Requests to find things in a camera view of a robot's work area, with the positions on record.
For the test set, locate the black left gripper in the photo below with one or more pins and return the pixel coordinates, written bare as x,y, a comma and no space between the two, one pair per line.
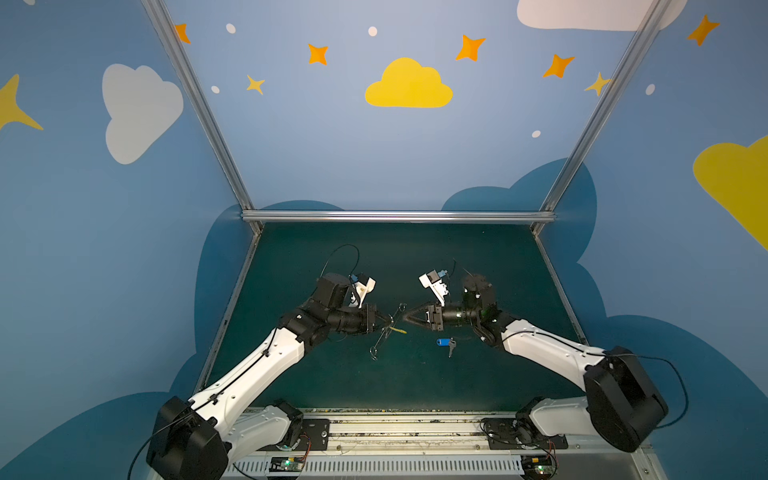
372,319

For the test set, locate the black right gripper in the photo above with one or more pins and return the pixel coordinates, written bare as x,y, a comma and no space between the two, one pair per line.
433,316

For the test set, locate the grey ring-shaped metal plate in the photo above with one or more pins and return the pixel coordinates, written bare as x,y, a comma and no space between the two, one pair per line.
385,334

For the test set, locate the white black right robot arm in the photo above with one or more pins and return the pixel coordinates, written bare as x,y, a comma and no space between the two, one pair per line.
620,403

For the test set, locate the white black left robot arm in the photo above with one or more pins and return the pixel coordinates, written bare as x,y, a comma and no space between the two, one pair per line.
199,438

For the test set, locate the blue key tag with key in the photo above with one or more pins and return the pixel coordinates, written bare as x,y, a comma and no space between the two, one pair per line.
448,343

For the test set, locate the green table mat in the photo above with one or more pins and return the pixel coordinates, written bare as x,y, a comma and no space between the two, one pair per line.
412,372

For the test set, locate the left green circuit board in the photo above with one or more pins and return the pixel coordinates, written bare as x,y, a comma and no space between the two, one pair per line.
288,465

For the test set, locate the green circuit board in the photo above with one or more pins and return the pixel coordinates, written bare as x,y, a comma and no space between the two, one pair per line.
538,467
288,465

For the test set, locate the right green circuit board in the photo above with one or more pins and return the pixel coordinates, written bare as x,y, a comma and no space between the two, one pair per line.
538,467

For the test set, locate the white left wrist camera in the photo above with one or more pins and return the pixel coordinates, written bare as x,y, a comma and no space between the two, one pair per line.
361,285

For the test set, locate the aluminium frame back rail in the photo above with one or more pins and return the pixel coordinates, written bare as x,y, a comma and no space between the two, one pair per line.
441,217

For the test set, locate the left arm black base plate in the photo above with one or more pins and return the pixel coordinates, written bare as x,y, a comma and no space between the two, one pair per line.
312,434

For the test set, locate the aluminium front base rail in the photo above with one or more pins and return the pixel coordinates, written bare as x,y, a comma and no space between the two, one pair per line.
432,445

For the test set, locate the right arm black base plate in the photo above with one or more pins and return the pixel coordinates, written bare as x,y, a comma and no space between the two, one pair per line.
509,433

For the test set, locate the aluminium frame left post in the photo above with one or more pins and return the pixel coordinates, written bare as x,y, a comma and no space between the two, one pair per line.
161,21

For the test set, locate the aluminium frame post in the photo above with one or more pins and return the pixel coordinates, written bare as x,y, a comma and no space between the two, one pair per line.
161,21
633,56

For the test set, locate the aluminium frame right post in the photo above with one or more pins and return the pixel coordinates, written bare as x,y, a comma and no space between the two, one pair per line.
633,56

